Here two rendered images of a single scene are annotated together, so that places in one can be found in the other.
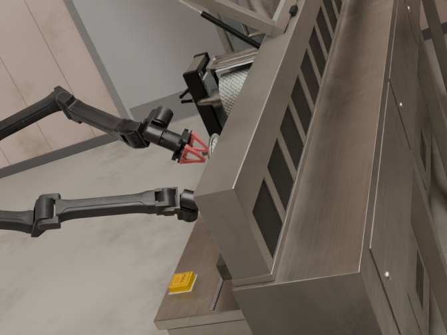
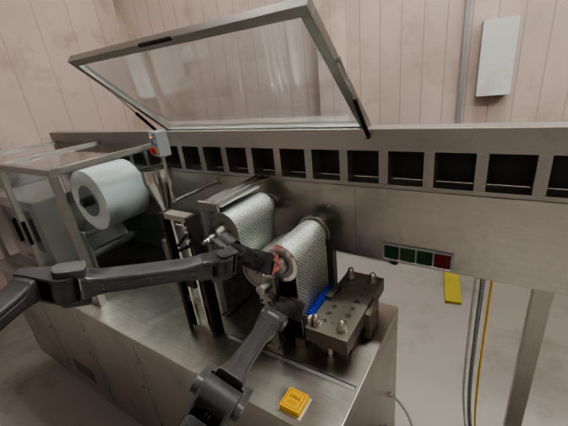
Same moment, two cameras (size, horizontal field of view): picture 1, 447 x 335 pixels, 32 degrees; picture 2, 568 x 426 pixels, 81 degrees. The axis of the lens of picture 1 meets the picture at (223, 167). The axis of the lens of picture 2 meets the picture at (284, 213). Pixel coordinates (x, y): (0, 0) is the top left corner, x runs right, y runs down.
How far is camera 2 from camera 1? 2.23 m
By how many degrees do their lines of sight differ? 72
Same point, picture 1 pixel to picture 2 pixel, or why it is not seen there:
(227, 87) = (237, 216)
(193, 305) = (335, 401)
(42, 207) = (224, 385)
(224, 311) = (363, 379)
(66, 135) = not seen: outside the picture
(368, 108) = not seen: hidden behind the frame
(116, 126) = (204, 260)
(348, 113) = not seen: hidden behind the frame
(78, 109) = (106, 275)
